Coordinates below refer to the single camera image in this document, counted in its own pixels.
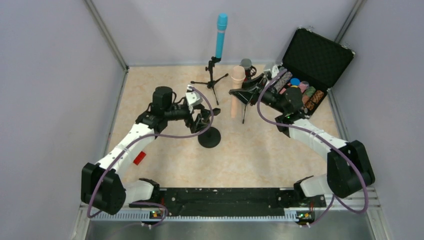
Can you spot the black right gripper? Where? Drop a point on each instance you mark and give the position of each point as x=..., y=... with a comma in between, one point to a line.
x=255, y=88

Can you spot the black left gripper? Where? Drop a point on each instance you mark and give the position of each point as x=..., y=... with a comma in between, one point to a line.
x=197, y=119

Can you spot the black round-base mic stand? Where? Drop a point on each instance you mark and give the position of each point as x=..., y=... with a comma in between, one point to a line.
x=212, y=137

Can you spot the black tripod stand with basket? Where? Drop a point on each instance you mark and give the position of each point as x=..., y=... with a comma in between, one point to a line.
x=237, y=76

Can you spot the red glitter microphone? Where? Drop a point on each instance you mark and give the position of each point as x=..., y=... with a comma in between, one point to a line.
x=250, y=70

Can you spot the small black tripod mic stand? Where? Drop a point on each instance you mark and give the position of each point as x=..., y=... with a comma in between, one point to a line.
x=212, y=82

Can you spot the blue microphone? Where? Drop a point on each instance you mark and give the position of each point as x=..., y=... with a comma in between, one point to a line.
x=221, y=24

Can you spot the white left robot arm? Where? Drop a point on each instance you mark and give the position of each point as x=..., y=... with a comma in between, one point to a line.
x=101, y=182

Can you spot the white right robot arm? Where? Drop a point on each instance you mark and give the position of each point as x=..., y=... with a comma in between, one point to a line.
x=348, y=166

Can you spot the blue dealer button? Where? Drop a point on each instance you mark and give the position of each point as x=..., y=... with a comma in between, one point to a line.
x=294, y=81

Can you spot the red plastic block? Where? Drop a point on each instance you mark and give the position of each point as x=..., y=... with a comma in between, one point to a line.
x=138, y=159

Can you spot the black poker chip case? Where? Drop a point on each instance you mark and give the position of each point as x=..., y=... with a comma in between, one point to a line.
x=317, y=60

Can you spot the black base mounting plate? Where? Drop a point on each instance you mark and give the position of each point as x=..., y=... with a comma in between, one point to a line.
x=232, y=202

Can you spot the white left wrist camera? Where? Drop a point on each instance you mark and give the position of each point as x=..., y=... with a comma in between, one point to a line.
x=193, y=98

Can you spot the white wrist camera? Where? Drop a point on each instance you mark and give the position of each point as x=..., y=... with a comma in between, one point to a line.
x=270, y=70
x=193, y=98

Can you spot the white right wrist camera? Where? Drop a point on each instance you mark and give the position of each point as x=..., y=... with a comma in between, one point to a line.
x=270, y=70

